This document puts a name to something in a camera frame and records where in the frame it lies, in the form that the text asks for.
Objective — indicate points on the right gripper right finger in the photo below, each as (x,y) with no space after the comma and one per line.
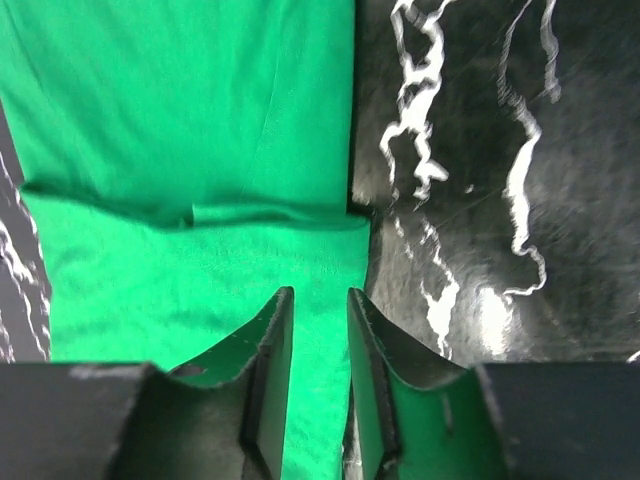
(420,416)

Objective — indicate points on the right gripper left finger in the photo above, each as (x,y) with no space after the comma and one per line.
(220,415)

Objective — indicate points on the green t shirt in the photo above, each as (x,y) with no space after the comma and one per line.
(182,161)

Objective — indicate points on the black marble pattern mat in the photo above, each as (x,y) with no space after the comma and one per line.
(494,152)

